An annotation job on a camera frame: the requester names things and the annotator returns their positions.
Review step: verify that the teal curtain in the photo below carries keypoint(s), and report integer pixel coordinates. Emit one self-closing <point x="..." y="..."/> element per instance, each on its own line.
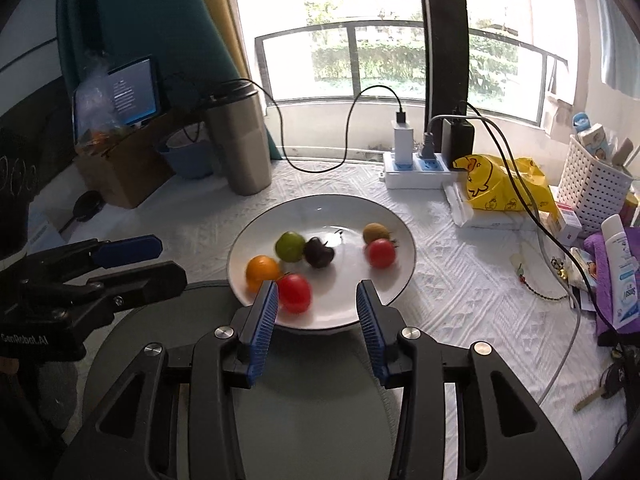
<point x="191" y="60"/>

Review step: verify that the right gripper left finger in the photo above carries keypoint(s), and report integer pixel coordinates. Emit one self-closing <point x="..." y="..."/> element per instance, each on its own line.
<point x="132" y="433"/>

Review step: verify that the yellow curtain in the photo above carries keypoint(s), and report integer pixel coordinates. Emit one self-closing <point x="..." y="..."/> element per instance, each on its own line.
<point x="225" y="15"/>

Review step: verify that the bag of fruits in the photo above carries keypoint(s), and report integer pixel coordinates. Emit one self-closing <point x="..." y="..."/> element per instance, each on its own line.
<point x="100" y="102"/>

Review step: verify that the brown kiwi on plate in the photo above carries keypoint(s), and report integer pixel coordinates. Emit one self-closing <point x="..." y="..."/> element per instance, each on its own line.
<point x="375" y="231"/>

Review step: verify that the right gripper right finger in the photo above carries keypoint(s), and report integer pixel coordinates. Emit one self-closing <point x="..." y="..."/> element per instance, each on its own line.
<point x="502" y="432"/>

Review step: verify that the red tomato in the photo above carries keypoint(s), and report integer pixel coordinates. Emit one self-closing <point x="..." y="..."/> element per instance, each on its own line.
<point x="295" y="293"/>
<point x="380" y="253"/>

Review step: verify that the tablet screen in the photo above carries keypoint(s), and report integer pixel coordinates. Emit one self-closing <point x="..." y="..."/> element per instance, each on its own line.
<point x="141" y="75"/>

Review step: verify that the cardboard box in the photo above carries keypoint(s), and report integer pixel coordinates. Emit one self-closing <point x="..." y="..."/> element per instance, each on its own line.
<point x="129" y="171"/>

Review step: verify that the steel tumbler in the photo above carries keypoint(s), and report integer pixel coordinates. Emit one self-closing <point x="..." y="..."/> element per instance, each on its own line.
<point x="233" y="116"/>

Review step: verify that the white lotion tube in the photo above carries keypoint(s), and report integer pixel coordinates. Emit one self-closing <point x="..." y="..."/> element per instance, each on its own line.
<point x="623" y="267"/>

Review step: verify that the orange fruit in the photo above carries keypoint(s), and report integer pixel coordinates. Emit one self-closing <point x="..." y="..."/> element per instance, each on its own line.
<point x="259" y="269"/>

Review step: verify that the white plate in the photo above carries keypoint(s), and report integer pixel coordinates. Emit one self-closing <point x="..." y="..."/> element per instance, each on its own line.
<point x="338" y="220"/>

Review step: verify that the dark plum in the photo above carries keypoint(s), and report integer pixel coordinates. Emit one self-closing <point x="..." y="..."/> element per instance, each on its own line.
<point x="318" y="254"/>

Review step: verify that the green fruit on plate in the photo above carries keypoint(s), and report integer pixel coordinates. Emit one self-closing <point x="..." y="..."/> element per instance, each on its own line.
<point x="290" y="247"/>

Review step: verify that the blue bowl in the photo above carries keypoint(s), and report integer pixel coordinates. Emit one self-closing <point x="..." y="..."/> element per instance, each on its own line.
<point x="188" y="152"/>

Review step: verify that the white charger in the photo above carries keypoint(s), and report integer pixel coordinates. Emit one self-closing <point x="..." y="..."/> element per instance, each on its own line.
<point x="403" y="146"/>

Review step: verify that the yellow duck bag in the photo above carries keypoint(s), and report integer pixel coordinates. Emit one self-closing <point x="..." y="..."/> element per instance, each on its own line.
<point x="489" y="184"/>

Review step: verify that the white power strip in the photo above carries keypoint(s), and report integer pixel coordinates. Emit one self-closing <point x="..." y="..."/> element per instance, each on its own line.
<point x="423" y="174"/>

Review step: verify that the purple pouch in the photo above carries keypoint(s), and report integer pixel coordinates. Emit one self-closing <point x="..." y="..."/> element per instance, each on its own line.
<point x="595" y="245"/>

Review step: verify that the black round object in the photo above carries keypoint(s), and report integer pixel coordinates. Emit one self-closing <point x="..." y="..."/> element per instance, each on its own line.
<point x="88" y="205"/>

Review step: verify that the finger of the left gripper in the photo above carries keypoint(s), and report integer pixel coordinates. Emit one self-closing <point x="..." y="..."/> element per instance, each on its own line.
<point x="129" y="251"/>
<point x="139" y="287"/>

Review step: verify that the round grey-green mat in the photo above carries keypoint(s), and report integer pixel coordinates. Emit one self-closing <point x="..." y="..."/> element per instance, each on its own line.
<point x="317" y="412"/>

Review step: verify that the white basket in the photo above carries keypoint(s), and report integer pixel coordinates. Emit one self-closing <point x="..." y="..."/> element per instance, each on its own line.
<point x="593" y="189"/>

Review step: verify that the white embossed tablecloth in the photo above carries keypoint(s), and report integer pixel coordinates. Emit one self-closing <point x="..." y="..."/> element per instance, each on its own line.
<point x="469" y="284"/>

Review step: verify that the hanging light blue towel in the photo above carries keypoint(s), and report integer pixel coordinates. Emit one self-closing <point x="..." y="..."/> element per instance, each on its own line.
<point x="619" y="50"/>

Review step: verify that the black charger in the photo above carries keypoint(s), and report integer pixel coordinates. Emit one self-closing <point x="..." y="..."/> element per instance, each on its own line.
<point x="457" y="140"/>

